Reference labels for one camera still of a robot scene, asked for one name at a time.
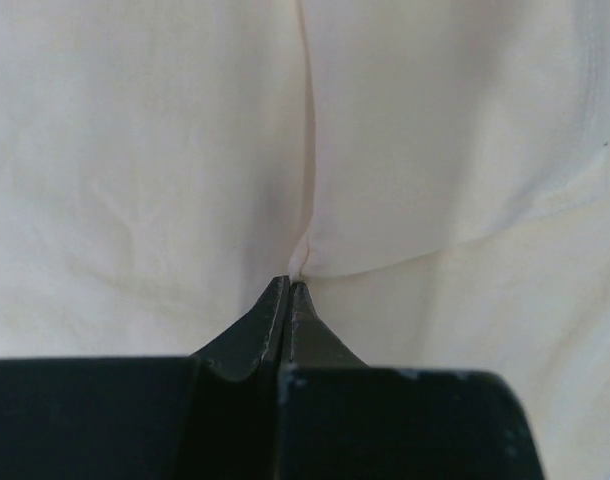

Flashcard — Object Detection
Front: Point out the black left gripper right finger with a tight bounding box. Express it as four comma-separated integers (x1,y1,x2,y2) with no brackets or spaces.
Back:
277,282,544,479

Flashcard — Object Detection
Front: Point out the yellow t shirt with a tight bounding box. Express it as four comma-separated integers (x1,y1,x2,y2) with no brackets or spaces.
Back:
0,1,610,479

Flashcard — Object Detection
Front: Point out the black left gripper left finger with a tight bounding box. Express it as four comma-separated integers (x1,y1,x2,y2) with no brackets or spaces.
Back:
0,277,289,479

